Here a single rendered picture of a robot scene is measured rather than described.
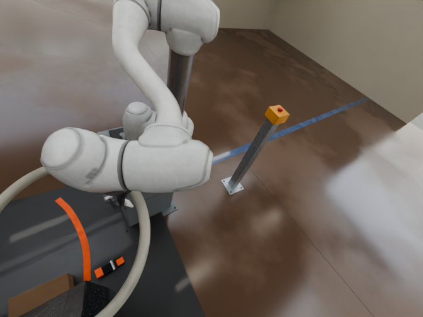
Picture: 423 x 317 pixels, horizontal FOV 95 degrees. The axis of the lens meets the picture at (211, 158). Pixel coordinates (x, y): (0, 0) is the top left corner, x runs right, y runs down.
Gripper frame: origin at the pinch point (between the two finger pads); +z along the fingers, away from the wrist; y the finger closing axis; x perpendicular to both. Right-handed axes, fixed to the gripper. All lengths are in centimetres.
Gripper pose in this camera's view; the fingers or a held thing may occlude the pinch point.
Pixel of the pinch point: (141, 193)
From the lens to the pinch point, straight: 74.6
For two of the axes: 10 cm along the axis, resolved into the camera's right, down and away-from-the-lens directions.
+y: -7.6, 6.0, -2.5
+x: 6.5, 7.2, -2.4
